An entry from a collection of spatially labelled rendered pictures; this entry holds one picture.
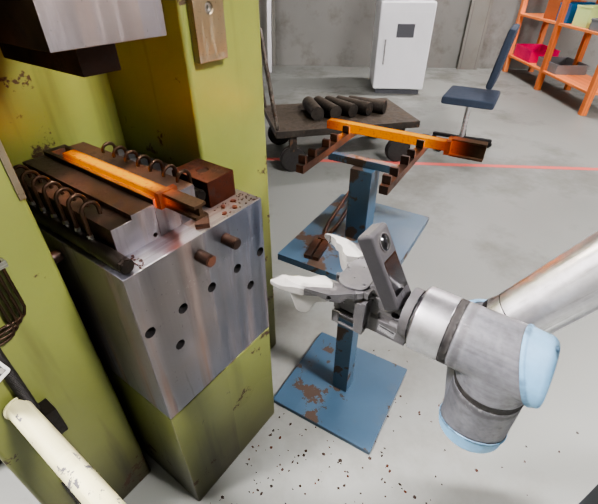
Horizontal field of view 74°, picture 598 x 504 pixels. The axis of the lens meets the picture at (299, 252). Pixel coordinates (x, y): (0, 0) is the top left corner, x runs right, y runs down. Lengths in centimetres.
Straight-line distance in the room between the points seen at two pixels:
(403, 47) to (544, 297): 498
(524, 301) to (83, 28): 74
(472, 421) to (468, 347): 12
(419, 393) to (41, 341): 130
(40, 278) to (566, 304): 91
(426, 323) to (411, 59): 510
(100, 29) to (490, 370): 71
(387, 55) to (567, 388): 437
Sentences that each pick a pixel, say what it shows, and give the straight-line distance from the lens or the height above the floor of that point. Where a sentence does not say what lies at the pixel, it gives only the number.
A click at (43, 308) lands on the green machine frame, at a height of 80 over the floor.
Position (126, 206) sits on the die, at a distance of 84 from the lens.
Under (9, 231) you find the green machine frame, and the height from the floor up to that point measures 98.
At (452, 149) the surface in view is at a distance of 110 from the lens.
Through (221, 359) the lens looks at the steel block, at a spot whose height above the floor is 52.
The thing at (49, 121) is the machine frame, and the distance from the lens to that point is 124.
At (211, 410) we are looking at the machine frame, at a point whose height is 36.
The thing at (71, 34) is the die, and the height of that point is 129.
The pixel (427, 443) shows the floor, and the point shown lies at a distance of 162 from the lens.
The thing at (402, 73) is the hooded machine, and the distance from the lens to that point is 554.
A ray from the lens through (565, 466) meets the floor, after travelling 176.
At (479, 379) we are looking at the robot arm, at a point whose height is 96.
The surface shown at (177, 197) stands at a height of 101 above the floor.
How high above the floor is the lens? 137
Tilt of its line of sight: 36 degrees down
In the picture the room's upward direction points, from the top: straight up
